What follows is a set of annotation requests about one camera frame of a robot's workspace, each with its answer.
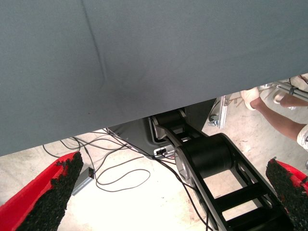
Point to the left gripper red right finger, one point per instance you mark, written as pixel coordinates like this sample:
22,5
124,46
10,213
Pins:
293,199

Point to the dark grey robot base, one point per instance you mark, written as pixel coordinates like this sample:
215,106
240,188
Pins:
134,134

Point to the aluminium frame rail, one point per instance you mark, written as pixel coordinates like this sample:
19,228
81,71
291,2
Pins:
288,88

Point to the aluminium frame leg with caster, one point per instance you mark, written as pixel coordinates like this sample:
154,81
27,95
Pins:
221,111

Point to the white shoe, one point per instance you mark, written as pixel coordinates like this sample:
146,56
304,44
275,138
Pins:
273,96
249,96

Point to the bare person leg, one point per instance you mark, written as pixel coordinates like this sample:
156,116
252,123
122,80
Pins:
294,103
276,118

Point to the black robot torso frame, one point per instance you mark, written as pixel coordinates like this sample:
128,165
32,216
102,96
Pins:
209,156

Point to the white patterned shorts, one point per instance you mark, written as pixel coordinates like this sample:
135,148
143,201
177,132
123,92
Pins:
303,138

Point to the dark grey table cloth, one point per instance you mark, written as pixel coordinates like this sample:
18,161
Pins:
144,48

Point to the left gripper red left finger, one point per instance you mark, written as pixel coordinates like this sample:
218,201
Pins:
36,204

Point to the grey power strip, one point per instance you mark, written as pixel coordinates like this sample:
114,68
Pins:
83,181

